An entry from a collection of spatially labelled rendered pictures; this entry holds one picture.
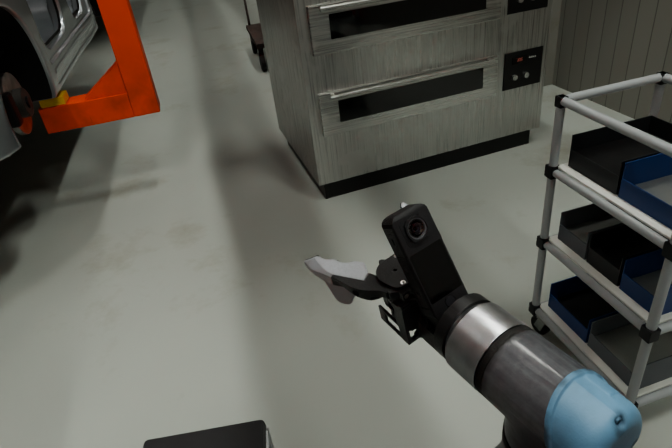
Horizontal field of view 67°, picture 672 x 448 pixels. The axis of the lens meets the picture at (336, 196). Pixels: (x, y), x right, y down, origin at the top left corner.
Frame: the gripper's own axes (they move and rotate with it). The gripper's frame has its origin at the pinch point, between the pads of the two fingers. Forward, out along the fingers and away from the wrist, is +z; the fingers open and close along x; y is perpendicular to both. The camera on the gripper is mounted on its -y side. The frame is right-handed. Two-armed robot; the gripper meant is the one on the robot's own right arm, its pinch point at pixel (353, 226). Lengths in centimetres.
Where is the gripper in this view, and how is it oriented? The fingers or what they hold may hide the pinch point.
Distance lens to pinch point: 63.7
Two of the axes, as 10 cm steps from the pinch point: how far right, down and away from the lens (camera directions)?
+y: 2.2, 8.0, 5.6
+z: -5.2, -3.9, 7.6
